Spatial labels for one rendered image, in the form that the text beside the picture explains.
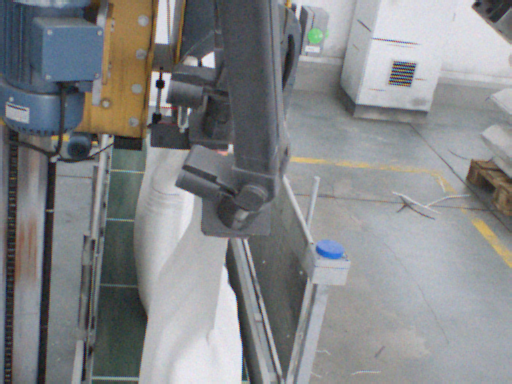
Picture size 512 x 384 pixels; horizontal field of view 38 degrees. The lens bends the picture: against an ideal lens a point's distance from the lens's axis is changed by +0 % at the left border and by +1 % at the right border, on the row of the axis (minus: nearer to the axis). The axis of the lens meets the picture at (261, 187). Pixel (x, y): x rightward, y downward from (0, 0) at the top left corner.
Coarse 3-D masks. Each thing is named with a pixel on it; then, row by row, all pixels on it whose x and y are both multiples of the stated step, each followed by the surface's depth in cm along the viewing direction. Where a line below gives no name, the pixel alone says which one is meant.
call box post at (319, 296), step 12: (324, 288) 165; (312, 300) 167; (324, 300) 166; (312, 312) 167; (312, 324) 169; (312, 336) 170; (300, 348) 174; (312, 348) 172; (300, 360) 173; (312, 360) 173; (300, 372) 174
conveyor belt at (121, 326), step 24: (144, 144) 325; (120, 168) 298; (144, 168) 302; (120, 192) 278; (120, 216) 261; (120, 240) 246; (120, 264) 232; (120, 288) 220; (120, 312) 209; (144, 312) 211; (96, 336) 197; (120, 336) 199; (144, 336) 201; (96, 360) 189; (120, 360) 190
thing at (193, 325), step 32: (192, 224) 159; (192, 256) 147; (224, 256) 118; (160, 288) 145; (192, 288) 138; (224, 288) 145; (160, 320) 137; (192, 320) 130; (224, 320) 133; (160, 352) 130; (192, 352) 125; (224, 352) 126
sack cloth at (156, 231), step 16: (160, 160) 197; (176, 160) 187; (144, 176) 202; (160, 176) 189; (176, 176) 186; (144, 192) 199; (160, 192) 190; (176, 192) 190; (144, 208) 198; (160, 208) 193; (176, 208) 192; (144, 224) 198; (160, 224) 194; (176, 224) 194; (144, 240) 199; (160, 240) 196; (176, 240) 196; (144, 256) 201; (160, 256) 198; (144, 272) 202; (144, 288) 203; (144, 304) 206
